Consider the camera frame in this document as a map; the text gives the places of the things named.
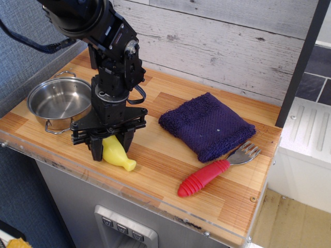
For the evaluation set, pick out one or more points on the black post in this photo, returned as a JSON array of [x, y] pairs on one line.
[[93, 56], [312, 35]]

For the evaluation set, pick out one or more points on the yellow black object on floor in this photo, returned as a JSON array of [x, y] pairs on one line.
[[11, 237]]

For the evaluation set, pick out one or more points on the left black post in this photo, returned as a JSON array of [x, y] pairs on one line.
[[93, 56]]

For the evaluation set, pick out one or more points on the stainless steel pot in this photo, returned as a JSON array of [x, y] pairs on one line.
[[58, 102]]

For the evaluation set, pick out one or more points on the red handled metal fork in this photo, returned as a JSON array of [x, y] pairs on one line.
[[198, 180]]

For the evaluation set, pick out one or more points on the yellow toy banana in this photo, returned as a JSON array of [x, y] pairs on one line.
[[114, 153]]

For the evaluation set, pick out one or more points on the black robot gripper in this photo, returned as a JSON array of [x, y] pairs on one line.
[[109, 117]]

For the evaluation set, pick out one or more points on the white grooved side unit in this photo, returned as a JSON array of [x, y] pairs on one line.
[[301, 168]]

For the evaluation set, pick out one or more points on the clear acrylic table edge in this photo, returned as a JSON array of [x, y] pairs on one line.
[[226, 207]]

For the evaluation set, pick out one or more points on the silver dispenser button panel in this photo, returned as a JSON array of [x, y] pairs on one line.
[[117, 230]]

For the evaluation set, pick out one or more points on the right black post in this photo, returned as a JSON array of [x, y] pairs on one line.
[[312, 35]]

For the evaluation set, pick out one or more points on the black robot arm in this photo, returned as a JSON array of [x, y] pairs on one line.
[[114, 52]]

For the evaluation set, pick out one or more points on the grey toy fridge cabinet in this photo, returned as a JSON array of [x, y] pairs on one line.
[[108, 206]]

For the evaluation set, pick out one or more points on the purple folded towel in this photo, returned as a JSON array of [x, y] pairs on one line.
[[207, 126]]

